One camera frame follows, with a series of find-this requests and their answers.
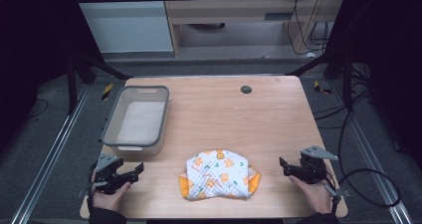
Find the yellow black tape strip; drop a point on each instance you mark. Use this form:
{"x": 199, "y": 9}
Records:
{"x": 107, "y": 91}
{"x": 320, "y": 88}

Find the white cabinet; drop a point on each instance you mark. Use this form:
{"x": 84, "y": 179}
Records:
{"x": 122, "y": 21}

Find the floral quilted cloth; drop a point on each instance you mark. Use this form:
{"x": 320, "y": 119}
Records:
{"x": 219, "y": 174}

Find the grey table grommet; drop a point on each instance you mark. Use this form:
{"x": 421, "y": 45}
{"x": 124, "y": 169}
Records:
{"x": 246, "y": 89}

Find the grey-rimmed plastic bin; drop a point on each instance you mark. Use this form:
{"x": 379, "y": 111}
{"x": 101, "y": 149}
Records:
{"x": 139, "y": 121}

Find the black curtain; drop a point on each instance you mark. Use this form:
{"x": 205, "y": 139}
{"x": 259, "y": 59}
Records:
{"x": 388, "y": 51}
{"x": 36, "y": 44}

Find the grey metal bracket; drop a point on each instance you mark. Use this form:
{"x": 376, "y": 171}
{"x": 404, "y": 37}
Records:
{"x": 336, "y": 192}

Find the person's left hand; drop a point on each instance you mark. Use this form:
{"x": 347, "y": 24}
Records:
{"x": 107, "y": 199}

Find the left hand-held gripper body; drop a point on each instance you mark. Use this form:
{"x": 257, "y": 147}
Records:
{"x": 106, "y": 176}

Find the aluminium floor rail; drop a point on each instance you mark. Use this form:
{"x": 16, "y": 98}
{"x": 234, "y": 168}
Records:
{"x": 53, "y": 151}
{"x": 371, "y": 151}

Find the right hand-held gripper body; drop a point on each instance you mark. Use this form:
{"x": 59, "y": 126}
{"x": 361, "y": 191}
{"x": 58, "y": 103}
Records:
{"x": 311, "y": 169}

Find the light wooden desk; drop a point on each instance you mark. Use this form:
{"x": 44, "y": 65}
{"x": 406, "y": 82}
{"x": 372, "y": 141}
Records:
{"x": 232, "y": 15}

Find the black metal stand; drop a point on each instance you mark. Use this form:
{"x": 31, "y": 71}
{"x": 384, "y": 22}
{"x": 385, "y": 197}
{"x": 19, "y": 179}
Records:
{"x": 73, "y": 84}
{"x": 346, "y": 81}

